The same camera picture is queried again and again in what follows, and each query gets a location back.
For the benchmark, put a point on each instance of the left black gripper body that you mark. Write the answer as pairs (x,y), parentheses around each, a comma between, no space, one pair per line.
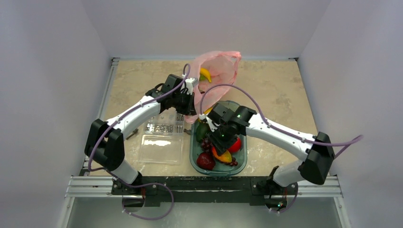
(183,101)

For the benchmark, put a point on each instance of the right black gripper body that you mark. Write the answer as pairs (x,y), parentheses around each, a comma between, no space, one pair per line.
(217,141)

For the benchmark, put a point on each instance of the orange red fake mango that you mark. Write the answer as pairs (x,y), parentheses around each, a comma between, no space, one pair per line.
(226,157)

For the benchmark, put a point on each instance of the pink plastic bag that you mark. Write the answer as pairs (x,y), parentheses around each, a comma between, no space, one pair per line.
(223,69)

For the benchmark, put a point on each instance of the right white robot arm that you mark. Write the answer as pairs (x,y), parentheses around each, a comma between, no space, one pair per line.
(313,152)

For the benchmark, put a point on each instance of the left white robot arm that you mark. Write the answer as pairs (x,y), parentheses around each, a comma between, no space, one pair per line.
(105,142)

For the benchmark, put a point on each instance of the red fake tomato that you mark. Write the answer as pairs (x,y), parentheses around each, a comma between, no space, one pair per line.
(236,146)

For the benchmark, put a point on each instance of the purple fake grape bunch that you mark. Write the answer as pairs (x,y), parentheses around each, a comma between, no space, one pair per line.
(207,146)

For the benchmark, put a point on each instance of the green fake avocado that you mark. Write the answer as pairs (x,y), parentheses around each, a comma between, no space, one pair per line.
(201,131)

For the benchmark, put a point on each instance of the yellow fake mango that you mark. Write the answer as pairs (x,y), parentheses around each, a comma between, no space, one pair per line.
(205,113)

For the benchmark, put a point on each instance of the dark red fake apple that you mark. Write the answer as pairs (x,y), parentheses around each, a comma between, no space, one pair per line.
(206,161)

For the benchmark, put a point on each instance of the yellow fake banana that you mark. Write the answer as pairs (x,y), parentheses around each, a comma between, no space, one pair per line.
(204,75)

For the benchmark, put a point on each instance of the small dark bolt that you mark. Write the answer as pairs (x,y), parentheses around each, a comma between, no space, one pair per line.
(187,131)

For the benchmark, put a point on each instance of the clear plastic screw box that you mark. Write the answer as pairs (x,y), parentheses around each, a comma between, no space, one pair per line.
(162,138)

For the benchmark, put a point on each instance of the black allen key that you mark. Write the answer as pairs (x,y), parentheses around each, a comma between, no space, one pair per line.
(133,133)

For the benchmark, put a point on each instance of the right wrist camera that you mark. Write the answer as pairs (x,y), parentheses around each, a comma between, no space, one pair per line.
(205,119)

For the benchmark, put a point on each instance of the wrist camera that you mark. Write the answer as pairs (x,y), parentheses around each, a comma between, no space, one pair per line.
(205,119)
(188,85)

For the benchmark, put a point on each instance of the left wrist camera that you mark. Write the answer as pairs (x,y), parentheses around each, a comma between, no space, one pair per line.
(188,85)

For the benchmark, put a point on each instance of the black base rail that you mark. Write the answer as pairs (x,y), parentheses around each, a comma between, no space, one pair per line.
(255,190)

